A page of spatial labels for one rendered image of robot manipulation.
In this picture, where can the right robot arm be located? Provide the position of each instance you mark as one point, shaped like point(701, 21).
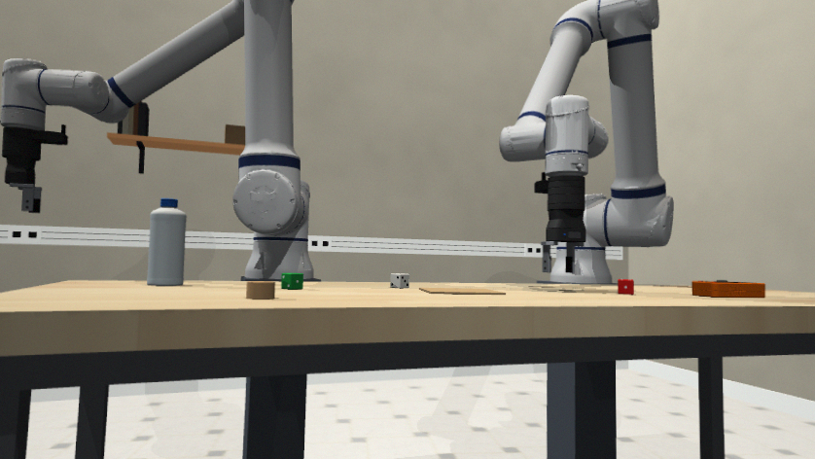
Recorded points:
point(264, 200)

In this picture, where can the brown square mat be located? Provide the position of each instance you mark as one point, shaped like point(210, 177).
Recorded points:
point(460, 291)

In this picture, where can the green die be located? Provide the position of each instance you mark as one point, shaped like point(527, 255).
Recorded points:
point(292, 281)

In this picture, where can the grey plastic bottle with blue cap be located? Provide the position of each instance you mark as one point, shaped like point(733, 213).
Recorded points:
point(167, 245)

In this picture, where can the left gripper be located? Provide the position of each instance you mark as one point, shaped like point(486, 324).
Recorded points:
point(565, 187)

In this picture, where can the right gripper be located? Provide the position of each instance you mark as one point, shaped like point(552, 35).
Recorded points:
point(22, 140)

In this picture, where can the orange digital multimeter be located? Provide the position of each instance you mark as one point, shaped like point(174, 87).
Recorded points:
point(724, 289)

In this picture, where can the brown cylinder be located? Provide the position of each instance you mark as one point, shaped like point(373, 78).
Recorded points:
point(260, 290)

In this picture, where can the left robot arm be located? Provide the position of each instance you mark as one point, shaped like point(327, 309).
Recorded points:
point(639, 214)

